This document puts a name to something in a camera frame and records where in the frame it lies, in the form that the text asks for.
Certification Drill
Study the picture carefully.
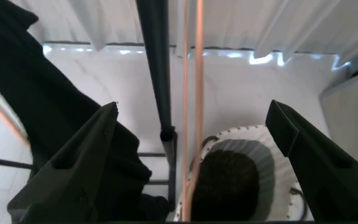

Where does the white laundry basket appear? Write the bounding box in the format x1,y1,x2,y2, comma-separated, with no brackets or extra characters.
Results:
173,124,315,222

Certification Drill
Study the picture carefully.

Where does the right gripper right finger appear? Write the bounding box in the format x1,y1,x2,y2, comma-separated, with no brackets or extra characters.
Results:
264,99,358,223

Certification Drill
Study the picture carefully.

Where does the white curtain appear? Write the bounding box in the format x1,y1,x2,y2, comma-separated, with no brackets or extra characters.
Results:
9,0,358,68

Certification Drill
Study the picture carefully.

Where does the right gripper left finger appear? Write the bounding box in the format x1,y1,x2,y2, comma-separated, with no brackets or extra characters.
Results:
6,101,120,223

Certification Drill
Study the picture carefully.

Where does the black clothes rack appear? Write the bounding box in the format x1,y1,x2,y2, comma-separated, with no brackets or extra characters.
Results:
0,0,178,212

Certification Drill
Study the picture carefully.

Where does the black short-sleeved shirt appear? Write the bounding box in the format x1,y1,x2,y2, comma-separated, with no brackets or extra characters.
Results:
0,0,171,222

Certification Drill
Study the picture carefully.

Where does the pink clothes hanger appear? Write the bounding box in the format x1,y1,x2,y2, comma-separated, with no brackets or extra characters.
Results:
180,0,205,222
0,88,29,146

